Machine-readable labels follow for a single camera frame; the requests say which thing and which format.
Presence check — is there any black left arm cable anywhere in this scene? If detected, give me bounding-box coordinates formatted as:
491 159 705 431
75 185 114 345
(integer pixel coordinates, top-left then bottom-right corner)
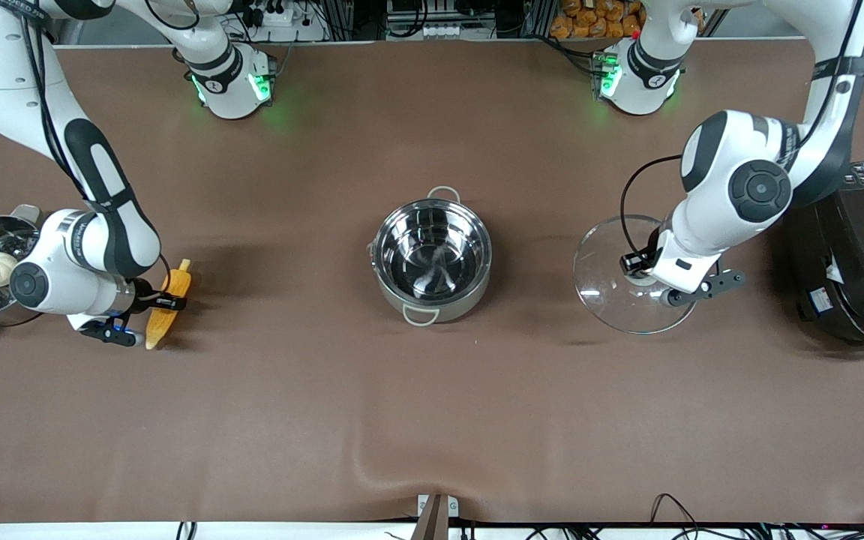
619 0 864 260

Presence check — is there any yellow corn cob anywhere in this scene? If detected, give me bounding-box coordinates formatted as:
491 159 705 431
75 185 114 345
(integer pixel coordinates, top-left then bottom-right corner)
145 259 193 351

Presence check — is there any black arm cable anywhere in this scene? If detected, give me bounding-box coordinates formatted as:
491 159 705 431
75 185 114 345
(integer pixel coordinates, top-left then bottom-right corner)
619 0 864 260
0 0 200 278

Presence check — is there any glass pot lid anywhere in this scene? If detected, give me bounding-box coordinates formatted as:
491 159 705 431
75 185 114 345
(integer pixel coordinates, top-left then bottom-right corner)
573 215 699 335

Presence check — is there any white power strip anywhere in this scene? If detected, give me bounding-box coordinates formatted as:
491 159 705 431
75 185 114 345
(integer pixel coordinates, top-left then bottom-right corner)
250 4 296 29

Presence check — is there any brown tablecloth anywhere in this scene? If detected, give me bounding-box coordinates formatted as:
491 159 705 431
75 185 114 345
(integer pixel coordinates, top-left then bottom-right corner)
0 37 864 524

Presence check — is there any metal table clamp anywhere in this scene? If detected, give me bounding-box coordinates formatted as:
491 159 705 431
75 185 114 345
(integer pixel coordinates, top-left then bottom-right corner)
417 493 460 540

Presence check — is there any stainless steel cooking pot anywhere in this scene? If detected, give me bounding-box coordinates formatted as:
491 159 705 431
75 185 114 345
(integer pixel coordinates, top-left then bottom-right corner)
367 186 493 327

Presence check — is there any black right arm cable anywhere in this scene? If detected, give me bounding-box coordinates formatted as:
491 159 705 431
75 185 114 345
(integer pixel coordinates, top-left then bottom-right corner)
0 0 200 278

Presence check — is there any black looped floor cable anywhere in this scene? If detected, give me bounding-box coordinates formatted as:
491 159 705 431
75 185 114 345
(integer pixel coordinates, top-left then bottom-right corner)
649 493 703 526

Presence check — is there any bag of orange snacks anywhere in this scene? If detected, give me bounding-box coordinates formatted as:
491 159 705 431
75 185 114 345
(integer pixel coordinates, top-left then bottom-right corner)
550 0 644 40

